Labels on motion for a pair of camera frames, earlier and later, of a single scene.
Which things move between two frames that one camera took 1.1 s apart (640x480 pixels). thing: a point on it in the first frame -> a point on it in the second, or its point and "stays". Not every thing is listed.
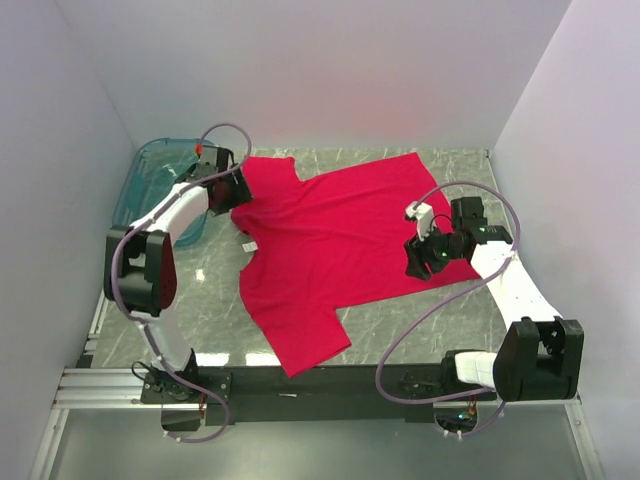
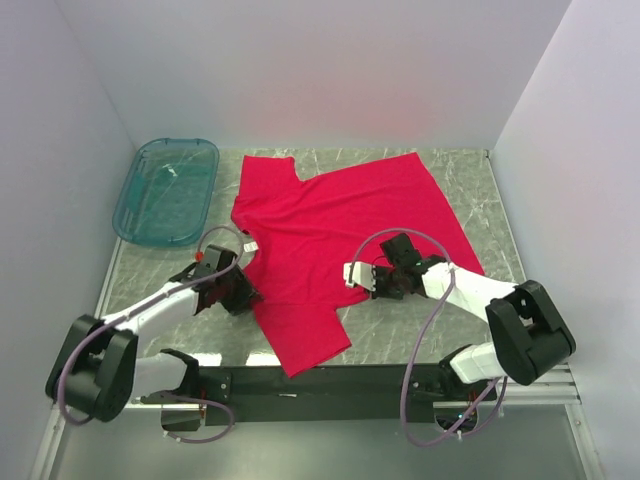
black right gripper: (418, 252) -> (379, 292)
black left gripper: (242, 193) -> (246, 293)
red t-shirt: (325, 243) stays
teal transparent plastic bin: (156, 166) stays
